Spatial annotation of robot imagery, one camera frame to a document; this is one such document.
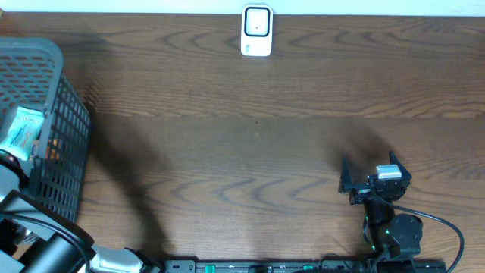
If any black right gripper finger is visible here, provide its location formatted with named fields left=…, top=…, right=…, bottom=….
left=389, top=151, right=412, bottom=179
left=338, top=156, right=352, bottom=193

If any teal wet wipes pack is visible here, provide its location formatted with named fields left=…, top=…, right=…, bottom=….
left=1, top=106, right=45, bottom=161

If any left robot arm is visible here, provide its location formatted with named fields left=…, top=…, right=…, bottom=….
left=1, top=150, right=165, bottom=272

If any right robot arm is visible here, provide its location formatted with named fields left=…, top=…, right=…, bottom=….
left=338, top=152, right=423, bottom=272

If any white barcode scanner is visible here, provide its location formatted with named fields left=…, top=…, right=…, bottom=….
left=240, top=4, right=274, bottom=57

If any grey plastic mesh basket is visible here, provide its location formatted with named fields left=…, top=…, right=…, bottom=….
left=1, top=37, right=91, bottom=221

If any black mounting rail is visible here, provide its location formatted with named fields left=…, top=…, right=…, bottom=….
left=163, top=258, right=446, bottom=273

